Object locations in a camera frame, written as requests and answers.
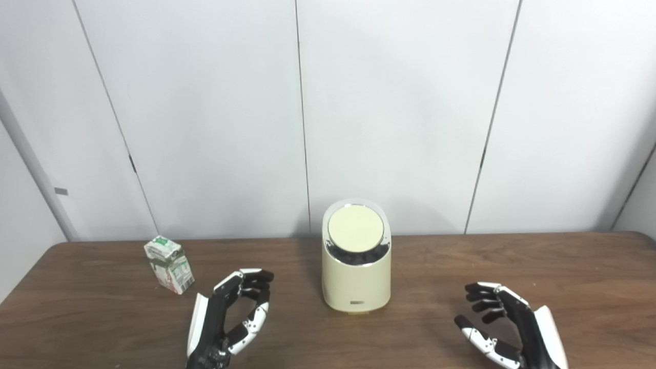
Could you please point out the white wall post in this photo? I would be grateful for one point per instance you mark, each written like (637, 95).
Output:
(36, 169)

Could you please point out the black wall seam clip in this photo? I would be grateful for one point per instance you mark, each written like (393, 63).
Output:
(132, 164)

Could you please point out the cream round bin lid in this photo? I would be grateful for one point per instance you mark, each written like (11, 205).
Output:
(355, 228)

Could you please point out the cream-colored bin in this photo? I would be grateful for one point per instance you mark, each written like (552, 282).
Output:
(356, 282)

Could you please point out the green white milk carton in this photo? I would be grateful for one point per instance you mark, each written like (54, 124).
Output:
(171, 266)

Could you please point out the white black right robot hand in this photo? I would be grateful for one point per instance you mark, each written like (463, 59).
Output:
(528, 328)

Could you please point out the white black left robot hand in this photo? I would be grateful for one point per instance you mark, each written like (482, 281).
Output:
(215, 312)

